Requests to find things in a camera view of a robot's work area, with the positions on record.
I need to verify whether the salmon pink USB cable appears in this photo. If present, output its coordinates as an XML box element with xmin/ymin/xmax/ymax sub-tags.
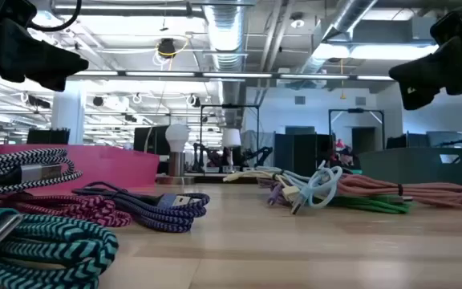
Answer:
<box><xmin>334</xmin><ymin>173</ymin><xmax>462</xmax><ymax>208</ymax></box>

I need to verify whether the green USB cable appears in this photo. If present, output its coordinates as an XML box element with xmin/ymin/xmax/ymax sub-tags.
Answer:
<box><xmin>326</xmin><ymin>194</ymin><xmax>415</xmax><ymax>215</ymax></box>

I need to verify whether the light blue USB cable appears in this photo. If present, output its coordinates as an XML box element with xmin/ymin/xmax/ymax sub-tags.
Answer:
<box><xmin>254</xmin><ymin>165</ymin><xmax>344</xmax><ymax>216</ymax></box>

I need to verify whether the magenta black braided USB cable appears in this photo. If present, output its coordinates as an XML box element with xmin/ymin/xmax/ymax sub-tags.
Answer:
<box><xmin>0</xmin><ymin>192</ymin><xmax>133</xmax><ymax>229</ymax></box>

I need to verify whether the teal black braided USB cable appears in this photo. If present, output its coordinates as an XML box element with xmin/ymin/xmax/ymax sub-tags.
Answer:
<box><xmin>0</xmin><ymin>207</ymin><xmax>120</xmax><ymax>289</ymax></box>

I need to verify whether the lavender USB cable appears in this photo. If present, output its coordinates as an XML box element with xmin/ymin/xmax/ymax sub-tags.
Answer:
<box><xmin>257</xmin><ymin>178</ymin><xmax>292</xmax><ymax>207</ymax></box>

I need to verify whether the blue black braided USB cable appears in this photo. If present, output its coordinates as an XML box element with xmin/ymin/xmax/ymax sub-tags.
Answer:
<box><xmin>71</xmin><ymin>181</ymin><xmax>211</xmax><ymax>234</ymax></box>

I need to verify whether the cream USB cable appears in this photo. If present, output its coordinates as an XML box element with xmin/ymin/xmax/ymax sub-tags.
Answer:
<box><xmin>222</xmin><ymin>168</ymin><xmax>302</xmax><ymax>202</ymax></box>

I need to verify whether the small black background monitor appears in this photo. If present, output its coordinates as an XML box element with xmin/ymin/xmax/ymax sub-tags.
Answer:
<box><xmin>26</xmin><ymin>128</ymin><xmax>71</xmax><ymax>146</ymax></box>

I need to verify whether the grey teal plastic bin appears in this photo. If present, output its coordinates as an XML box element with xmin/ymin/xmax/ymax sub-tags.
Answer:
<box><xmin>358</xmin><ymin>146</ymin><xmax>462</xmax><ymax>187</ymax></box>

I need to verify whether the person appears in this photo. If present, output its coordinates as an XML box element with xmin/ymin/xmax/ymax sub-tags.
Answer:
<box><xmin>334</xmin><ymin>138</ymin><xmax>359</xmax><ymax>169</ymax></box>

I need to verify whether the pink translucent plastic bin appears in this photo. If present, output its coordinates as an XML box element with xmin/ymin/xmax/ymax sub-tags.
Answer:
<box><xmin>0</xmin><ymin>144</ymin><xmax>161</xmax><ymax>192</ymax></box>

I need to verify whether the large black background monitor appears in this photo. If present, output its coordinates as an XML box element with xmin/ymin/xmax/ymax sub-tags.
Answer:
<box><xmin>132</xmin><ymin>124</ymin><xmax>171</xmax><ymax>157</ymax></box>

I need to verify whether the dark office partition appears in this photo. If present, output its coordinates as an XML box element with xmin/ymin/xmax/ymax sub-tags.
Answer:
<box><xmin>274</xmin><ymin>125</ymin><xmax>335</xmax><ymax>178</ymax></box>

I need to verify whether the light bulb on metal base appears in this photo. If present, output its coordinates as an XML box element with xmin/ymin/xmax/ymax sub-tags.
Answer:
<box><xmin>156</xmin><ymin>123</ymin><xmax>197</xmax><ymax>186</ymax></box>

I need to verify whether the long ceiling light bar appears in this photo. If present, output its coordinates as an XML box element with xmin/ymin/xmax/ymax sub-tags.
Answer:
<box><xmin>74</xmin><ymin>70</ymin><xmax>396</xmax><ymax>82</ymax></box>

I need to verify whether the white shade background lamp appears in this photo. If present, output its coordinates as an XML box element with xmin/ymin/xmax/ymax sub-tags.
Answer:
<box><xmin>220</xmin><ymin>128</ymin><xmax>242</xmax><ymax>174</ymax></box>

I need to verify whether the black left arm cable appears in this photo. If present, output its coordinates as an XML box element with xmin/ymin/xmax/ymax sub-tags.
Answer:
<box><xmin>27</xmin><ymin>0</ymin><xmax>83</xmax><ymax>33</ymax></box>

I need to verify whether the black metal frame stand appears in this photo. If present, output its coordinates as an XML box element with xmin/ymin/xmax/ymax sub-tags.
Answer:
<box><xmin>327</xmin><ymin>108</ymin><xmax>386</xmax><ymax>152</ymax></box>
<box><xmin>199</xmin><ymin>104</ymin><xmax>261</xmax><ymax>174</ymax></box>

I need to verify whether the slanted silver ceiling duct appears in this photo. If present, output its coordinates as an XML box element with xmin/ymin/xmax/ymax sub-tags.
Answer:
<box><xmin>298</xmin><ymin>0</ymin><xmax>379</xmax><ymax>75</ymax></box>

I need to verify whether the black ceiling camera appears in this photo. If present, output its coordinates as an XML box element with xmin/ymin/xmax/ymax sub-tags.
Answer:
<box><xmin>157</xmin><ymin>37</ymin><xmax>177</xmax><ymax>59</ymax></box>

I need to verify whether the silver ribbed ceiling duct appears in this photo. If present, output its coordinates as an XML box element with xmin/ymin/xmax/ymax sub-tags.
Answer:
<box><xmin>202</xmin><ymin>0</ymin><xmax>253</xmax><ymax>130</ymax></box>

